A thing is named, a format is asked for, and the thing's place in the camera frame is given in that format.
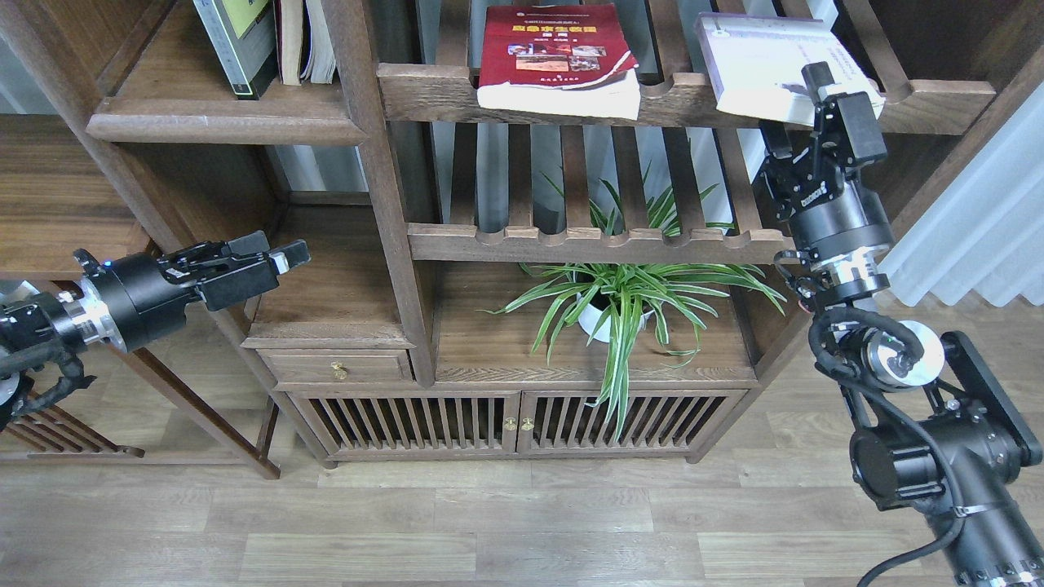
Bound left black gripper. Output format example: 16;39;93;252
56;231;311;352

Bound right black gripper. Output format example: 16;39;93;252
759;62;895;311

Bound white lavender cover book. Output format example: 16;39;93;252
695;11;885;126

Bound green grey cover book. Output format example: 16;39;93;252
193;1;277;100

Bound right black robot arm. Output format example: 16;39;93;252
760;62;1042;586

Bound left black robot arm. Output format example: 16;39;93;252
1;231;311;423

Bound upright books on shelf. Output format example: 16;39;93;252
272;0;337;86

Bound white curtain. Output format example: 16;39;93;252
881;88;1043;306

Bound dark wooden bookshelf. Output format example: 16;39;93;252
0;0;1044;467

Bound red cover book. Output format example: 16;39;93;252
476;4;641;121

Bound white plant pot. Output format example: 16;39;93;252
575;290;653;347

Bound brass cabinet door knobs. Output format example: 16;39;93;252
502;417;536;432

